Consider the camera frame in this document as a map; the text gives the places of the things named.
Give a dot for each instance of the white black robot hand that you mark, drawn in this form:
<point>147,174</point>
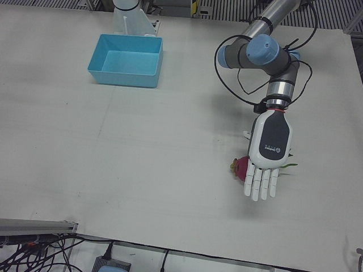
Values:
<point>272,139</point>

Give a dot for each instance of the pink dragon fruit toy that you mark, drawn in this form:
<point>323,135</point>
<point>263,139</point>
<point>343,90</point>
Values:
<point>241,167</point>

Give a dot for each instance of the dark object at table edge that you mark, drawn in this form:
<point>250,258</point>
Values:
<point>360,258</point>

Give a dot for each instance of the light blue plastic bin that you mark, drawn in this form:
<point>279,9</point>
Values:
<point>124,79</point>

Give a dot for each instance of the light blue rounded object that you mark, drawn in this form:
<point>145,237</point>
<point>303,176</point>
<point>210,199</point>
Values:
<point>113,269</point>

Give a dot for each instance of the grey power adapter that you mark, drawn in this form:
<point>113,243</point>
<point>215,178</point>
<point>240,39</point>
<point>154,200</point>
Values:
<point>97,262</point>

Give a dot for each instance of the black power strip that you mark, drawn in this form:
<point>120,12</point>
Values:
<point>17,239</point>

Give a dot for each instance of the aluminium frame corner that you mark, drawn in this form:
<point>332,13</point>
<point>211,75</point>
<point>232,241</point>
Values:
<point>354,27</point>

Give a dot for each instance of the yellow black striped post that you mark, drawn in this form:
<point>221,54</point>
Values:
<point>194,7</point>

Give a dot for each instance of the aluminium profile rail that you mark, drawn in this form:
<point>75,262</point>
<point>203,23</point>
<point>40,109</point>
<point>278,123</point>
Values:
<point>34,225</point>

